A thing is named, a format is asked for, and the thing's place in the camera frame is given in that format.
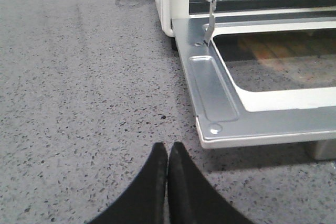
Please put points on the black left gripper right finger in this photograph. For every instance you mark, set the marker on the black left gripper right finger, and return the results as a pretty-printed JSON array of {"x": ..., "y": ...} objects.
[{"x": 192, "y": 199}]

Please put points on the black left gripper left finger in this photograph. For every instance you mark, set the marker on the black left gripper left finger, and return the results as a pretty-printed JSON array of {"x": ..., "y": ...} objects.
[{"x": 143, "y": 200}]

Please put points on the cream white toaster oven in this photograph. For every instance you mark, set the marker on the cream white toaster oven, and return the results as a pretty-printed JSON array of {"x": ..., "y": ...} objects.
[{"x": 170, "y": 1}]

